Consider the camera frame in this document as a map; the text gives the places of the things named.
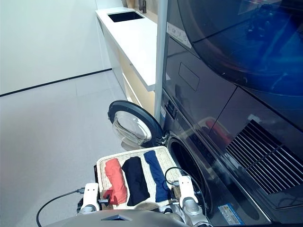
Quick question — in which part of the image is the red garment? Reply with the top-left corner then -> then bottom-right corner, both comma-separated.
103,157 -> 128,205

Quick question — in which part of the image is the dark blue garment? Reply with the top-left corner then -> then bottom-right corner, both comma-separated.
143,150 -> 172,203

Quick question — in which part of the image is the black garment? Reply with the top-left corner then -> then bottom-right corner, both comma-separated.
121,156 -> 151,207

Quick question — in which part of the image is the black wheeled basket stand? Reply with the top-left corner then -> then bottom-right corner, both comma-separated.
93,164 -> 99,188

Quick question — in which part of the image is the pale woven basket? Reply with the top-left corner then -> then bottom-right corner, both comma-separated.
96,146 -> 183,211

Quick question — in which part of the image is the grey washing machine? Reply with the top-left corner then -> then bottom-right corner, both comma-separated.
160,89 -> 273,227

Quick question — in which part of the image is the round washing machine door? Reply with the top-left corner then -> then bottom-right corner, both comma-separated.
107,100 -> 167,152

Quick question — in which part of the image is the large blue energy label sticker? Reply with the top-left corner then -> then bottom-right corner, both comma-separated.
217,204 -> 245,226

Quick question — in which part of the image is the dark grey dryer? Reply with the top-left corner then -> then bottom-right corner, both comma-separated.
163,0 -> 303,227

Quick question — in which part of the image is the white upright panel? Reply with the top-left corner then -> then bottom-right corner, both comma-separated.
154,0 -> 169,124

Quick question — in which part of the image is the white counter with cabinets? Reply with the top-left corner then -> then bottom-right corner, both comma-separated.
95,7 -> 171,114

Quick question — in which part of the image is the white dryer label sticker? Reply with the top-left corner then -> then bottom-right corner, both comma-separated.
166,22 -> 193,49

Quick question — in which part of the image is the black sink basin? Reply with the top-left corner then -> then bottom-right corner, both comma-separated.
107,11 -> 145,23

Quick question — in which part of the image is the dark faucet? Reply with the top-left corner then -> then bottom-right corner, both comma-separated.
138,0 -> 148,14

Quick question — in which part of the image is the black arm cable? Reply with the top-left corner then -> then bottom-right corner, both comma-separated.
164,166 -> 208,216
36,187 -> 86,227

